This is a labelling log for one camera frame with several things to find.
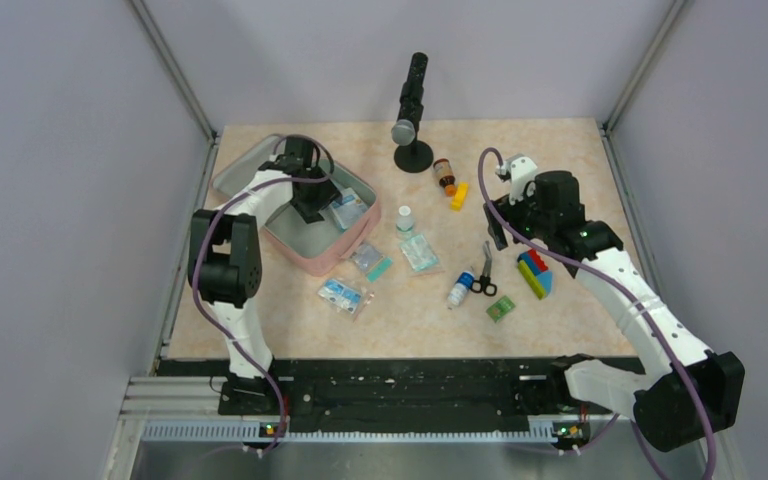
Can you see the black microphone on stand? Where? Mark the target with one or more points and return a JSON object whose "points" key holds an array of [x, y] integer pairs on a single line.
{"points": [[412, 155]]}

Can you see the small green box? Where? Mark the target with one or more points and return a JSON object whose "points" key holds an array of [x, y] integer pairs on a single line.
{"points": [[500, 309]]}

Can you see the yellow plastic block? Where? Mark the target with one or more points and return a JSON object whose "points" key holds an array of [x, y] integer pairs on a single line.
{"points": [[459, 196]]}

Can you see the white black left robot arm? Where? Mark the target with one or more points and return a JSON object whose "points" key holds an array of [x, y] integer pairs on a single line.
{"points": [[225, 266]]}

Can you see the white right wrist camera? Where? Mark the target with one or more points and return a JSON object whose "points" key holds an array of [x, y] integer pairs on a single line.
{"points": [[518, 170]]}

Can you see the brown bottle orange cap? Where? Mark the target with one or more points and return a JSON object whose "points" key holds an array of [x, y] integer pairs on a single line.
{"points": [[444, 176]]}

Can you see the blue white dropper bottle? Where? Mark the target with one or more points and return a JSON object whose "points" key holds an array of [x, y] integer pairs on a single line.
{"points": [[460, 289]]}

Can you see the white bottle green label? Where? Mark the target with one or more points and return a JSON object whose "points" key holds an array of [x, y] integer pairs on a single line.
{"points": [[405, 223]]}

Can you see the green gauze packet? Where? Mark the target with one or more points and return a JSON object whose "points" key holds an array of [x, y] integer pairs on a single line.
{"points": [[420, 255]]}

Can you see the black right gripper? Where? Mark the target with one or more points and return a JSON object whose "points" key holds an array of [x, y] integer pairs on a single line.
{"points": [[509, 212]]}

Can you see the colourful toy block stack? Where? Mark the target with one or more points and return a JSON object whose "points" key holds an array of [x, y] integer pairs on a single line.
{"points": [[536, 273]]}

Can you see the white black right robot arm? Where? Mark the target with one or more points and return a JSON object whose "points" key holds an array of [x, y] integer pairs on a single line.
{"points": [[685, 389]]}

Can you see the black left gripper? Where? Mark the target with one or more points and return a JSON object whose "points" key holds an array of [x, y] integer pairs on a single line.
{"points": [[327, 193]]}

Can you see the black handled scissors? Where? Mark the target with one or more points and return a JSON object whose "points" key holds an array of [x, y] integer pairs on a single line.
{"points": [[483, 283]]}

